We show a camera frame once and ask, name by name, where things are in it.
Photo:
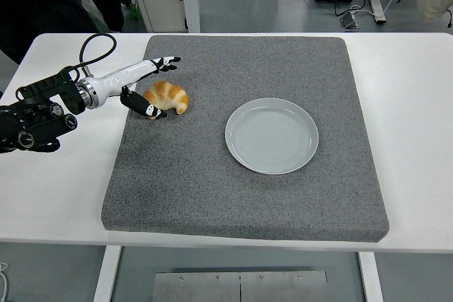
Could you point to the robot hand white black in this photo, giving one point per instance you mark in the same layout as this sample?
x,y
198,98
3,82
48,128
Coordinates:
x,y
120,77

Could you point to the croissant bread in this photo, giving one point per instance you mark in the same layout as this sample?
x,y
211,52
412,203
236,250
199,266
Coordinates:
x,y
170,93

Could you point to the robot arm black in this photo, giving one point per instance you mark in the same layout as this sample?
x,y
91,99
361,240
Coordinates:
x,y
35,128

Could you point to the round grey plate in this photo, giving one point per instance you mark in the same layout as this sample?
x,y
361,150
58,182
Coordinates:
x,y
272,139

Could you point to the small green object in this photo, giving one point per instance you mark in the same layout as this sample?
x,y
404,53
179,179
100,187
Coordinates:
x,y
133,10

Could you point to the grey foam mat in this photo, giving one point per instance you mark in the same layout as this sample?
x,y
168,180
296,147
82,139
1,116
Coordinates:
x,y
212,192

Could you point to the white table leg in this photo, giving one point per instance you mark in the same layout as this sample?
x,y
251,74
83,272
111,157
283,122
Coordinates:
x,y
106,273
371,277

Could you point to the grey power adapter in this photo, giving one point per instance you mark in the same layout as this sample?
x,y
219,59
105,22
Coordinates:
x,y
349,21

